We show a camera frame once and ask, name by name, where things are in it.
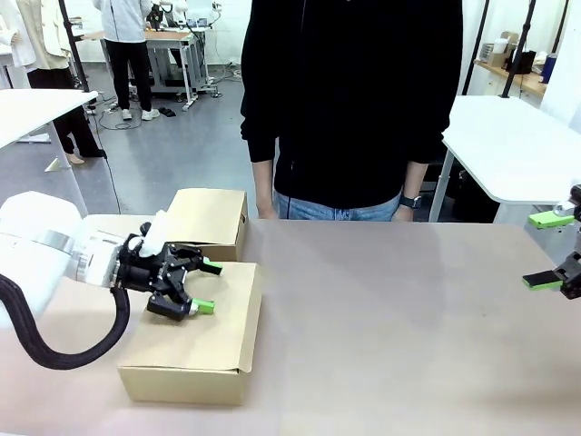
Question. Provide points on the black wristwatch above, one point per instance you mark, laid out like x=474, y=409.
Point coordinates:
x=410, y=201

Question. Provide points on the black tripod pole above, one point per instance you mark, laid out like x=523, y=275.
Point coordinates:
x=472, y=59
x=517, y=59
x=75, y=54

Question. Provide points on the wooden wall shelf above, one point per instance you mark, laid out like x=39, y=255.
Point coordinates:
x=533, y=86

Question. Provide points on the large cardboard box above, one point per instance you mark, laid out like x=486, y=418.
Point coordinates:
x=195, y=340

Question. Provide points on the white side table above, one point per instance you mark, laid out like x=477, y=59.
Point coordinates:
x=36, y=109
x=499, y=136

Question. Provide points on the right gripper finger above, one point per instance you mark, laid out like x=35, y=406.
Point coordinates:
x=549, y=220
x=542, y=279

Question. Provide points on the person's right hand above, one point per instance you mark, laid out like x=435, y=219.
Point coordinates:
x=268, y=211

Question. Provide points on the thin black pole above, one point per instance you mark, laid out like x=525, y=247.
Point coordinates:
x=560, y=27

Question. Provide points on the person's left hand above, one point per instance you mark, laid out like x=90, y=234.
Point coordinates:
x=403, y=215

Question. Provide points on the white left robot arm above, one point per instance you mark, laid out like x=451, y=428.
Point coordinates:
x=36, y=236

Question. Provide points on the black box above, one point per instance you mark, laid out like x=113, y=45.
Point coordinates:
x=527, y=63

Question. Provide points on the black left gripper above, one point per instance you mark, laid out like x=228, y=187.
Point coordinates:
x=145, y=268

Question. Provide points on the dark blue bottle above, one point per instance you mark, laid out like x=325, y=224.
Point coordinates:
x=548, y=68

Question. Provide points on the background workbench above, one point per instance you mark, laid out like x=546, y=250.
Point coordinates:
x=168, y=38

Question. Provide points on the bystander in cream coat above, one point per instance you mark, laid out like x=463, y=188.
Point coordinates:
x=41, y=32

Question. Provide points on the person's right forearm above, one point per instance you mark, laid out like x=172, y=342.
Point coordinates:
x=264, y=181

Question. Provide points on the person in black hoodie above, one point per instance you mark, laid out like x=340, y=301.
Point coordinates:
x=349, y=91

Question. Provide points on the small brown carton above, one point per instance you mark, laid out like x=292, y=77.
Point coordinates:
x=492, y=59

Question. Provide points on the black floor slippers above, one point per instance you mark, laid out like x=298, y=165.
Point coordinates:
x=165, y=112

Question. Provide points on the small cardboard box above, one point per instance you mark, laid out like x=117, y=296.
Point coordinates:
x=209, y=218

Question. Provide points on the person's left forearm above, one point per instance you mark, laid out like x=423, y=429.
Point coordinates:
x=414, y=177

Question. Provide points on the bystander in white jacket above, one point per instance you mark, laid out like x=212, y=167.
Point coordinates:
x=125, y=22

